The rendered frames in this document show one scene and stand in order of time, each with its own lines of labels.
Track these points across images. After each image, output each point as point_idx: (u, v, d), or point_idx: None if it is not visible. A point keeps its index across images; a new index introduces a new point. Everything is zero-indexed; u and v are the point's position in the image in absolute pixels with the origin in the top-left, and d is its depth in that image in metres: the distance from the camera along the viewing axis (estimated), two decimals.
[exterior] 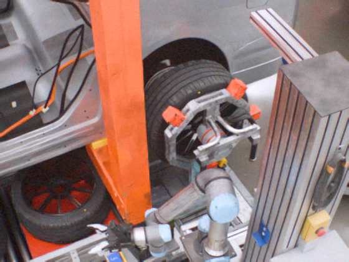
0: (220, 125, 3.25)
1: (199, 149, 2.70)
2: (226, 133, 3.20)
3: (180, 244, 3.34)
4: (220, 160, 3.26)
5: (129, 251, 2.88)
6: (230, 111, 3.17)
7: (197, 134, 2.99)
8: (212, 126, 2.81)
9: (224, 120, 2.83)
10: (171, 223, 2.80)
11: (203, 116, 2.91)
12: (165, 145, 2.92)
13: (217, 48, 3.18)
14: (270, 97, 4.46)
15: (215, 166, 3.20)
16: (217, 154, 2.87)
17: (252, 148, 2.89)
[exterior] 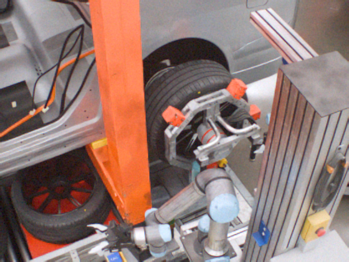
0: (220, 125, 3.25)
1: (199, 149, 2.70)
2: (226, 133, 3.20)
3: (180, 244, 3.34)
4: (220, 160, 3.26)
5: (129, 251, 2.88)
6: (230, 111, 3.17)
7: (197, 134, 2.99)
8: (212, 126, 2.81)
9: (224, 120, 2.83)
10: (171, 223, 2.80)
11: (203, 116, 2.91)
12: (165, 145, 2.92)
13: (217, 48, 3.18)
14: (270, 97, 4.46)
15: (215, 166, 3.20)
16: (217, 154, 2.87)
17: (252, 148, 2.89)
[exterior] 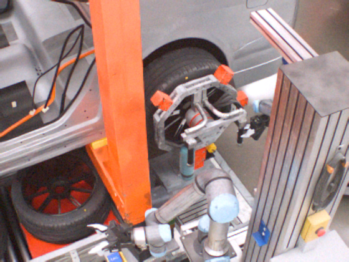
0: (209, 111, 3.33)
1: (186, 131, 2.78)
2: (215, 118, 3.29)
3: (180, 244, 3.34)
4: (209, 146, 3.34)
5: (129, 251, 2.88)
6: (218, 97, 3.26)
7: (186, 118, 3.07)
8: (199, 110, 2.89)
9: (210, 105, 2.91)
10: (171, 223, 2.80)
11: (191, 101, 2.99)
12: (154, 130, 3.00)
13: (217, 48, 3.18)
14: (270, 97, 4.46)
15: (204, 151, 3.29)
16: (204, 138, 2.96)
17: (239, 132, 2.98)
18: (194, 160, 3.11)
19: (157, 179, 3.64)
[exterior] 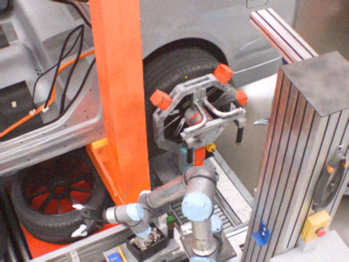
0: (208, 111, 3.34)
1: (186, 131, 2.79)
2: (214, 118, 3.29)
3: (180, 244, 3.34)
4: (208, 145, 3.35)
5: (129, 251, 2.88)
6: (217, 97, 3.26)
7: (185, 118, 3.08)
8: (198, 109, 2.90)
9: (210, 104, 2.92)
10: (171, 223, 2.80)
11: (191, 100, 3.00)
12: (153, 128, 3.01)
13: (217, 48, 3.18)
14: (270, 97, 4.46)
15: (203, 151, 3.29)
16: (204, 137, 2.96)
17: (238, 131, 2.98)
18: (194, 160, 3.11)
19: (157, 179, 3.64)
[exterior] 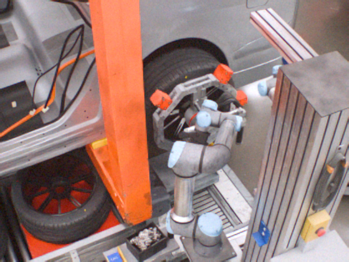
0: None
1: (186, 131, 2.79)
2: None
3: (180, 244, 3.34)
4: (208, 145, 3.35)
5: (129, 251, 2.88)
6: (217, 97, 3.26)
7: (185, 118, 3.08)
8: (198, 109, 2.90)
9: None
10: None
11: (191, 100, 3.00)
12: (153, 128, 3.01)
13: (217, 48, 3.18)
14: None
15: None
16: None
17: (238, 131, 2.98)
18: None
19: (157, 179, 3.64)
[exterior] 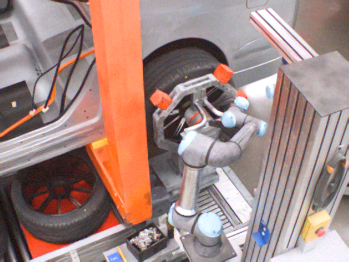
0: (208, 111, 3.34)
1: (186, 131, 2.79)
2: (214, 118, 3.29)
3: (180, 244, 3.34)
4: None
5: (129, 251, 2.88)
6: (217, 97, 3.26)
7: (185, 118, 3.08)
8: (198, 109, 2.90)
9: (210, 104, 2.92)
10: None
11: (191, 100, 3.00)
12: (153, 128, 3.01)
13: (217, 48, 3.18)
14: None
15: None
16: None
17: (238, 131, 2.98)
18: None
19: (157, 179, 3.64)
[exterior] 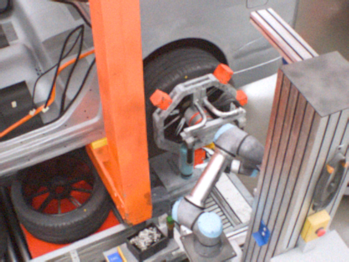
0: (208, 111, 3.34)
1: (186, 131, 2.79)
2: (214, 118, 3.29)
3: (180, 244, 3.34)
4: (208, 145, 3.35)
5: (129, 251, 2.88)
6: (217, 97, 3.26)
7: (185, 118, 3.08)
8: (198, 109, 2.90)
9: (210, 104, 2.92)
10: (171, 223, 2.80)
11: (191, 100, 3.00)
12: (153, 128, 3.01)
13: (217, 48, 3.18)
14: (270, 97, 4.46)
15: (203, 151, 3.29)
16: (204, 137, 2.96)
17: None
18: (194, 160, 3.11)
19: (157, 179, 3.64)
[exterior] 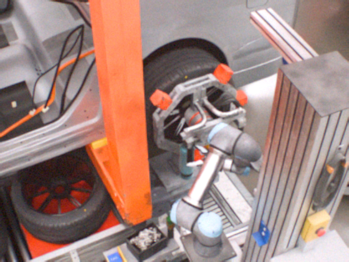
0: (208, 111, 3.34)
1: (186, 131, 2.79)
2: (214, 118, 3.29)
3: (180, 244, 3.34)
4: (208, 145, 3.35)
5: (129, 251, 2.88)
6: (217, 97, 3.26)
7: (185, 118, 3.08)
8: (198, 109, 2.90)
9: (210, 104, 2.92)
10: (171, 223, 2.80)
11: (191, 100, 3.00)
12: (153, 128, 3.01)
13: (217, 48, 3.18)
14: (270, 97, 4.46)
15: None
16: (204, 137, 2.96)
17: None
18: (194, 160, 3.11)
19: (157, 179, 3.64)
